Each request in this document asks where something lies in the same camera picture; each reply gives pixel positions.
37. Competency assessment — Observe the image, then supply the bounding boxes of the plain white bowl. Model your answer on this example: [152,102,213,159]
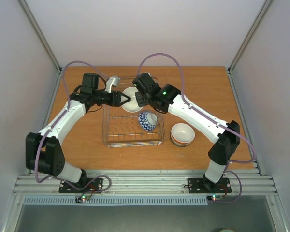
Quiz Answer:
[121,87,142,113]

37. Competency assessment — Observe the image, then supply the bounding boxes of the blue patterned bowl red inside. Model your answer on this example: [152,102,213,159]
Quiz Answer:
[138,111,158,132]

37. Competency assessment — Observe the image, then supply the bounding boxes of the chrome wire dish rack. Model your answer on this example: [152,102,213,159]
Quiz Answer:
[102,105,165,147]

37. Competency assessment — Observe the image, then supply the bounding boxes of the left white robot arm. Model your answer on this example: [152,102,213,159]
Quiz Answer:
[25,73,131,192]

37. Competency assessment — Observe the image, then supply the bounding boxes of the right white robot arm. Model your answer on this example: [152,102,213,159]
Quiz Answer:
[132,73,240,193]

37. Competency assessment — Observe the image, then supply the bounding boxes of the left small circuit board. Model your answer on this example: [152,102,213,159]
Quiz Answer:
[74,196,91,203]

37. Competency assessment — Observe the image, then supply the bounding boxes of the small circuit board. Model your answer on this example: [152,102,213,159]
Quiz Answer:
[74,196,91,203]
[207,194,227,201]

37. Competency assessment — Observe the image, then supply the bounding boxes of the right small circuit board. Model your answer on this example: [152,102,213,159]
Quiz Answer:
[207,194,227,201]

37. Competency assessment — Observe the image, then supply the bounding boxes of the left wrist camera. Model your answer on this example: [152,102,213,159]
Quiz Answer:
[104,76,120,93]

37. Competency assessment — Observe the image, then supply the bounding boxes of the aluminium front rail bed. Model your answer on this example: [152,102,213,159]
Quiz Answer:
[13,169,278,196]

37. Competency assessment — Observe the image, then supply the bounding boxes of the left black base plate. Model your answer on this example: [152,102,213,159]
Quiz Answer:
[58,177,104,194]

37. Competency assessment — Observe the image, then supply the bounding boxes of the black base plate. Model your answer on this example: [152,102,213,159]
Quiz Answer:
[58,177,104,194]
[184,177,232,194]

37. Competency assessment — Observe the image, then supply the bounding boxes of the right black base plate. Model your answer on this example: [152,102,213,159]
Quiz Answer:
[184,177,232,194]

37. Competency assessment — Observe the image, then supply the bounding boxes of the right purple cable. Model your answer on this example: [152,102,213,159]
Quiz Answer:
[137,53,258,203]

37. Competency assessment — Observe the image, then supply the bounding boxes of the grey slotted cable duct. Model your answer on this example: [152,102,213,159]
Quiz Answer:
[23,196,208,206]

